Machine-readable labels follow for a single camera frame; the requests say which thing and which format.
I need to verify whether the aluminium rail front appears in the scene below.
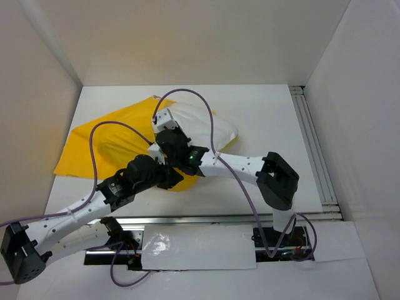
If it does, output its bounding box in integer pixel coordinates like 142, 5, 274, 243
87, 214, 282, 228

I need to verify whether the aluminium rail right side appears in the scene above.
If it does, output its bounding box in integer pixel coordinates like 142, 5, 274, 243
289, 86, 343, 221

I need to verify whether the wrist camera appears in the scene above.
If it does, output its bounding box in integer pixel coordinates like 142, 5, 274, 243
147, 143, 165, 165
152, 108, 179, 133

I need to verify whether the white pillow with yellow edge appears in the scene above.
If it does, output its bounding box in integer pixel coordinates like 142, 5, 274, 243
168, 102, 239, 152

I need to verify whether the purple cable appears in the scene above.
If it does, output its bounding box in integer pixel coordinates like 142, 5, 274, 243
152, 89, 319, 262
0, 121, 157, 287

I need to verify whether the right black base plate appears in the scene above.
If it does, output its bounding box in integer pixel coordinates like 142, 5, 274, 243
252, 226, 315, 263

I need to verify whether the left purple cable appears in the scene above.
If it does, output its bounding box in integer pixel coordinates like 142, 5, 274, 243
0, 121, 157, 287

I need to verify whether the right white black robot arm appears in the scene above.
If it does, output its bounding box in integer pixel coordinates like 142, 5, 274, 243
156, 128, 299, 245

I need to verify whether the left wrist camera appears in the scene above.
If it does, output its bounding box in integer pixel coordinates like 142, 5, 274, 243
147, 143, 165, 165

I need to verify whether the aluminium rail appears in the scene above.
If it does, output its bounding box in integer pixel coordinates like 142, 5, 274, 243
87, 214, 282, 228
289, 86, 343, 221

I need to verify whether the yellow pillowcase with white print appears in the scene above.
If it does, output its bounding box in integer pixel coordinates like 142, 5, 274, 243
54, 96, 218, 179

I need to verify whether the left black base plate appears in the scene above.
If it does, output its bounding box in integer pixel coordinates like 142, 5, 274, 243
83, 226, 145, 271

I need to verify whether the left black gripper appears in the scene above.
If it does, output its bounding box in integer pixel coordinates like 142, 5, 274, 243
134, 157, 184, 194

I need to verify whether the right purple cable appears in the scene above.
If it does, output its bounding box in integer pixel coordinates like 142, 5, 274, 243
152, 89, 319, 262

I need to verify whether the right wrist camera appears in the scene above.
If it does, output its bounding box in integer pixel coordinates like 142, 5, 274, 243
152, 108, 179, 133

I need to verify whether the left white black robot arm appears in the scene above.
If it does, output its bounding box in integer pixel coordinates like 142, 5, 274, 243
1, 155, 184, 284

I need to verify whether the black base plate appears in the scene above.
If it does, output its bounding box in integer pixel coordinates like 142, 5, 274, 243
252, 226, 315, 263
83, 226, 145, 271

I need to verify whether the white cover plate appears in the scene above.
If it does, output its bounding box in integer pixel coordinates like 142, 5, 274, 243
141, 224, 256, 271

